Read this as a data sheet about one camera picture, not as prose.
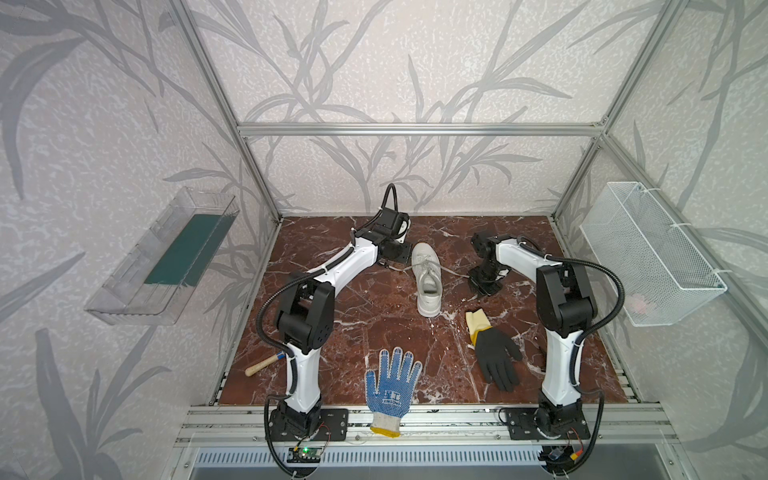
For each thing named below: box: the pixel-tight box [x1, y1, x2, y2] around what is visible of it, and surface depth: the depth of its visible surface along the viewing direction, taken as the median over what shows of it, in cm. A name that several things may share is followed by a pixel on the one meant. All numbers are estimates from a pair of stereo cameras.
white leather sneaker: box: [411, 241, 443, 318], surface depth 94 cm
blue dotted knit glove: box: [365, 346, 422, 437], surface depth 80 cm
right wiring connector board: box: [539, 445, 585, 466], surface depth 73 cm
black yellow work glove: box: [466, 308, 523, 392], surface depth 87 cm
